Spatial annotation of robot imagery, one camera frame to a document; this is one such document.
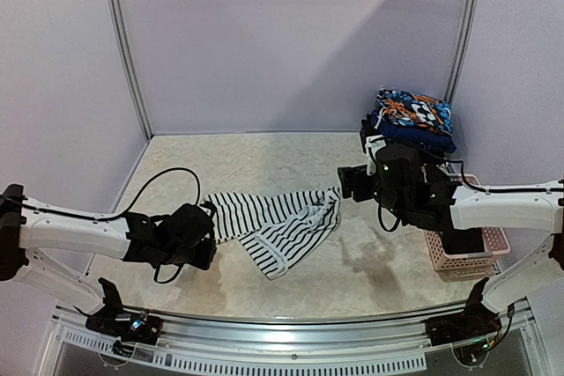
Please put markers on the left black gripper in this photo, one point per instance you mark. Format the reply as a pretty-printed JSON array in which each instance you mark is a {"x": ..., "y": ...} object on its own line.
[{"x": 204, "y": 261}]

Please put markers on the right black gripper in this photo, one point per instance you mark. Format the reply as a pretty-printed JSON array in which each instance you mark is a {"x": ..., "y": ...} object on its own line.
[{"x": 350, "y": 182}]

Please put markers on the black white striped shirt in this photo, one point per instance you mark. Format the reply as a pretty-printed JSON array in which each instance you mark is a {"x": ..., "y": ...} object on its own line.
[{"x": 280, "y": 231}]

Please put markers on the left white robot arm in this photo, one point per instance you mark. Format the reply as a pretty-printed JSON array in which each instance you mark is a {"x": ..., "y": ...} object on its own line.
[{"x": 29, "y": 227}]

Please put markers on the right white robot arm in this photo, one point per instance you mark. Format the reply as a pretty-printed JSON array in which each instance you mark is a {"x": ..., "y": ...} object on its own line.
[{"x": 420, "y": 194}]

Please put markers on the pink plastic laundry basket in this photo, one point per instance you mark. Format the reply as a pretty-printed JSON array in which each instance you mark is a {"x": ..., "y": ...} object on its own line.
[{"x": 469, "y": 254}]

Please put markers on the dark blue folded garment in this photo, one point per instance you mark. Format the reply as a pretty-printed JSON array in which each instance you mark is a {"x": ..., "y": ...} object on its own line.
[{"x": 422, "y": 138}]

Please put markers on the black printed folded garment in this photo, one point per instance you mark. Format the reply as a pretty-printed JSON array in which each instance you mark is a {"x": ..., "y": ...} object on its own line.
[{"x": 425, "y": 156}]

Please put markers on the blue orange patterned shorts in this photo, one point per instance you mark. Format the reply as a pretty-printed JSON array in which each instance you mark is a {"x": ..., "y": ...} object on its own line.
[{"x": 417, "y": 111}]

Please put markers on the black garment in basket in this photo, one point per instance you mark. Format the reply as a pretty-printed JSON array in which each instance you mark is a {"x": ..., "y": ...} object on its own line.
[{"x": 468, "y": 241}]

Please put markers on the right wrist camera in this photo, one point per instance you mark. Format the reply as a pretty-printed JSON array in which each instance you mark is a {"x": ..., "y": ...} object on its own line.
[{"x": 371, "y": 144}]

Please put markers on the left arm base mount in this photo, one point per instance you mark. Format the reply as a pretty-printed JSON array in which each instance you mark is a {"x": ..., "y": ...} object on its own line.
[{"x": 113, "y": 320}]

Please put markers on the aluminium front rail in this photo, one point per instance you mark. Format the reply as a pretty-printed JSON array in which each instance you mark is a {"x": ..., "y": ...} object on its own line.
[{"x": 395, "y": 344}]

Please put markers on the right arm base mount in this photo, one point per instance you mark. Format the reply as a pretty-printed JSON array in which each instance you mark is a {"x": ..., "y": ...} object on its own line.
[{"x": 476, "y": 320}]

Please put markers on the right aluminium corner post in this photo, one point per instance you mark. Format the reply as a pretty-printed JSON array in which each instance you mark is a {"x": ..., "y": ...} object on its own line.
[{"x": 462, "y": 44}]

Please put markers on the aluminium corner post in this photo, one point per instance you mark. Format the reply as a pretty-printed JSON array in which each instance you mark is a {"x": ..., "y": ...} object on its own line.
[
  {"x": 129, "y": 69},
  {"x": 462, "y": 44}
]

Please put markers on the left aluminium corner post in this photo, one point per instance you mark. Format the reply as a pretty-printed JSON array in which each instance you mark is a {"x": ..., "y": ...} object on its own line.
[{"x": 129, "y": 69}]

